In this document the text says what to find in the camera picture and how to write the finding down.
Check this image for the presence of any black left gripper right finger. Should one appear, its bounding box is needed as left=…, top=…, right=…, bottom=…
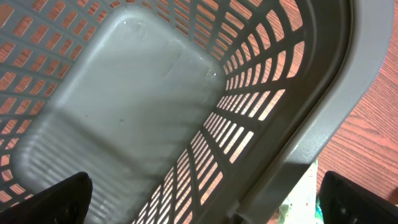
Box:
left=318, top=171, right=397, bottom=224

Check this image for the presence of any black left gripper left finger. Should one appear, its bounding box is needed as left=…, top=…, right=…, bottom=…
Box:
left=1, top=172, right=93, bottom=224

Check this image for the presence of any grey plastic mesh basket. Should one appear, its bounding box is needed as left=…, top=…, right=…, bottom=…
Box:
left=1, top=0, right=394, bottom=223

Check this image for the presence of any light green wipes packet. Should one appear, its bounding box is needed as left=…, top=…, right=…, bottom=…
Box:
left=277, top=160, right=324, bottom=224

